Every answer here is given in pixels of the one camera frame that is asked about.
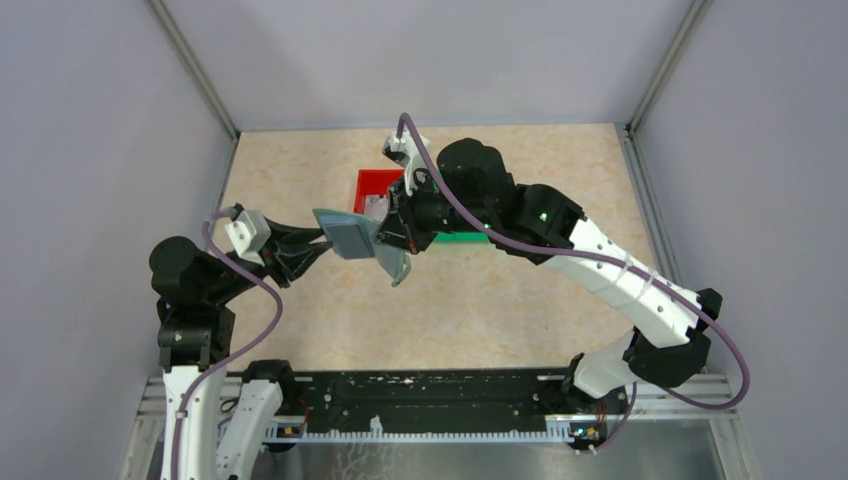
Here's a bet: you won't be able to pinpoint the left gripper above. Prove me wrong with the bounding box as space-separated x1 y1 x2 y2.
204 212 334 303

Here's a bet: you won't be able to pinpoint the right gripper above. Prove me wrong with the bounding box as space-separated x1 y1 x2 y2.
372 169 493 257

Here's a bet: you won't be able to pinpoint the sage green card holder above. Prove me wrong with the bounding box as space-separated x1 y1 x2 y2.
313 208 411 287

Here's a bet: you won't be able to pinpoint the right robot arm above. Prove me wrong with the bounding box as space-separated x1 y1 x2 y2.
435 138 722 412

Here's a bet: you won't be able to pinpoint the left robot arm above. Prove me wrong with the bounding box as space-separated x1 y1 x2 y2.
149 207 332 479

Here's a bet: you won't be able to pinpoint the white VIP cards in bin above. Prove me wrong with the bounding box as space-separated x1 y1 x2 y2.
363 195 389 218

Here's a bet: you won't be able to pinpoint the red plastic bin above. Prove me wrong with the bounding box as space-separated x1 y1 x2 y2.
353 169 403 214

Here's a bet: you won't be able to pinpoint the middle green plastic bin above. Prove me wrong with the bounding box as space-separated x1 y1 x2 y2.
434 232 489 243

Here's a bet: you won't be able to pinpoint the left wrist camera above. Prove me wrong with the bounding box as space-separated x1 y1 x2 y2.
225 210 269 261

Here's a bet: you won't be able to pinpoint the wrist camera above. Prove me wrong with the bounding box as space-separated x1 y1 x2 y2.
382 130 427 196
225 210 269 261

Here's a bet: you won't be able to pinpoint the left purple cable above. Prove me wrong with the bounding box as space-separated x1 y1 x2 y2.
169 205 285 480

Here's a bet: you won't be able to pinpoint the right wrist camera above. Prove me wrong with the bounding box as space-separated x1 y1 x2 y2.
382 130 427 196

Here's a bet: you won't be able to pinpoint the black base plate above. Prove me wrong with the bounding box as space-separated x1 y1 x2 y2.
270 368 627 439

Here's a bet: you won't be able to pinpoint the aluminium frame rail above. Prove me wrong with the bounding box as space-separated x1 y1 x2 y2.
136 374 739 421

